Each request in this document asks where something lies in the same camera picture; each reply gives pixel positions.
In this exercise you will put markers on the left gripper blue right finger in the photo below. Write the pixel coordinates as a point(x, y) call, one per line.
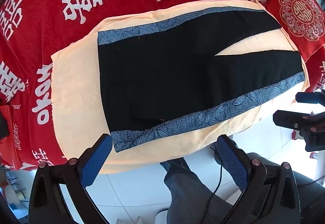
point(235, 161)

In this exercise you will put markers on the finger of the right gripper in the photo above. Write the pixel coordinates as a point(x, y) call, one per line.
point(294, 120)
point(311, 98)

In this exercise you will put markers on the peach cream towel mat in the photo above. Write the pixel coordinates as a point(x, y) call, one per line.
point(77, 111)

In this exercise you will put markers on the red blanket white characters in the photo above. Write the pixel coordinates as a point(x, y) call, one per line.
point(31, 31)

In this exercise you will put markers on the red embroidered pillow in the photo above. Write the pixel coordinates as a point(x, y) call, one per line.
point(303, 20)

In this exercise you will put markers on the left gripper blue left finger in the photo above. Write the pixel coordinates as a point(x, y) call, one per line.
point(92, 160)

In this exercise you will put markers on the black pants blue patterned trim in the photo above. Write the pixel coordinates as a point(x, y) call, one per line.
point(191, 71)

